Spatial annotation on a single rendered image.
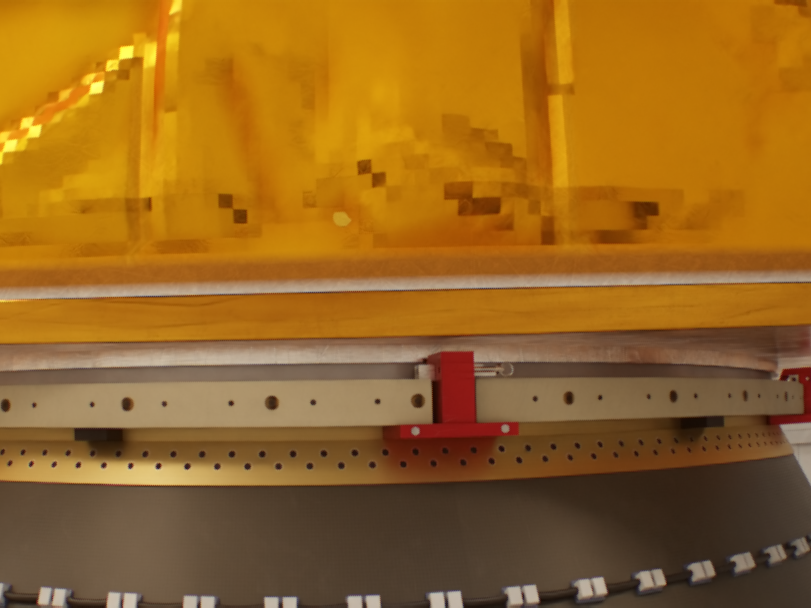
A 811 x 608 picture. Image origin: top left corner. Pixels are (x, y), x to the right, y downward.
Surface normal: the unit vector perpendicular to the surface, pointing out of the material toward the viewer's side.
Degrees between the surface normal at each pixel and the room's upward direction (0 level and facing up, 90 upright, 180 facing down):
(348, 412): 90
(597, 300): 90
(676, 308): 90
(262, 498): 62
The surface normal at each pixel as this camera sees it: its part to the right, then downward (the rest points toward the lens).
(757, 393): 0.73, -0.11
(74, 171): 0.02, 0.06
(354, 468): 0.11, -0.59
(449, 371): 0.25, -0.14
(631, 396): 0.48, -0.13
